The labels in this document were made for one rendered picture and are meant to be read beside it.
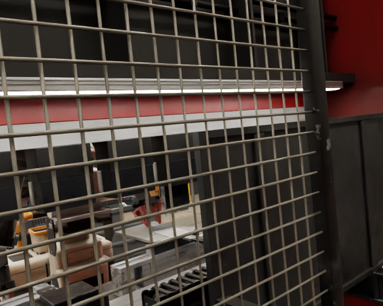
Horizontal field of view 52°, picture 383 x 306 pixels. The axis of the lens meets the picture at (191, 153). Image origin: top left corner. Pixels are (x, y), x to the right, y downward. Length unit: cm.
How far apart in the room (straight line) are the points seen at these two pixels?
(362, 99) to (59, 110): 124
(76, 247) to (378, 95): 144
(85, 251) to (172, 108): 88
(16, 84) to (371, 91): 139
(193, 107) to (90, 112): 37
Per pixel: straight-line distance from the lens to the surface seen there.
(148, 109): 121
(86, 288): 91
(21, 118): 104
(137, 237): 139
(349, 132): 112
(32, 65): 88
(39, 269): 211
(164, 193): 127
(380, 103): 178
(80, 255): 188
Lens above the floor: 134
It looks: 3 degrees down
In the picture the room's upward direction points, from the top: 6 degrees counter-clockwise
